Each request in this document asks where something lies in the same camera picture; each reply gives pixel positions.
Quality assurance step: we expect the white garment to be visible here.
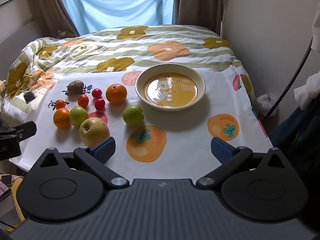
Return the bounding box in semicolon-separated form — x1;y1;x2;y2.
294;72;320;111

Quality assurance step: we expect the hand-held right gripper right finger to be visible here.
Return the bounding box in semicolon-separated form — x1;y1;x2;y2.
196;137;287;189

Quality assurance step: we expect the green apple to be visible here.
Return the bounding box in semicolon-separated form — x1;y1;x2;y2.
69;106;89;127
122;104;145;127

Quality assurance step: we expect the large orange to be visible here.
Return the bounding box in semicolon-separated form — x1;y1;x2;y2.
106;83;128;104

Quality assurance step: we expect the black cable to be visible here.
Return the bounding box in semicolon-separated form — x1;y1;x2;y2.
265;36;314;118

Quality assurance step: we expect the yellow pear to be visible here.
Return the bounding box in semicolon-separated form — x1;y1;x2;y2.
79;117;110;148

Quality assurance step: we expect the cream bowl with yellow print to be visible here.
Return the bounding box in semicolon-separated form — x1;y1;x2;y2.
135;64;207;112

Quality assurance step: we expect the floral striped quilt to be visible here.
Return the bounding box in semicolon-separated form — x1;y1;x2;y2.
1;25;260;120

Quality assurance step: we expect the light blue curtain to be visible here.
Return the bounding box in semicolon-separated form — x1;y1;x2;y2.
61;0;175;37

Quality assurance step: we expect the grey bed headboard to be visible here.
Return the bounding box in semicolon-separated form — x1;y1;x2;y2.
0;20;43;52

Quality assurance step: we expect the dark blue garment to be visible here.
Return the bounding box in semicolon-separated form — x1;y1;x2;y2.
270;107;320;173

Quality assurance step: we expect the white persimmon print cloth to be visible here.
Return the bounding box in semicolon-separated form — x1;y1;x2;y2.
9;65;274;178

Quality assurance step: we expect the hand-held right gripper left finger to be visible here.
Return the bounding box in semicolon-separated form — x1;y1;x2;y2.
37;137;130;188

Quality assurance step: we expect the brown curtain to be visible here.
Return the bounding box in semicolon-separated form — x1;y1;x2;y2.
174;0;225;37
24;0;80;38

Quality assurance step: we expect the brown kiwi with sticker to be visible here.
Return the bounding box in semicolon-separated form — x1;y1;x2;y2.
66;80;85;96

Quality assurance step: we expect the white plastic bag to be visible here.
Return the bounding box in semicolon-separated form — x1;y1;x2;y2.
257;93;278;117

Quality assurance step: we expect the small orange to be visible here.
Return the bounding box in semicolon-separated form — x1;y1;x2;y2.
53;108;71;129

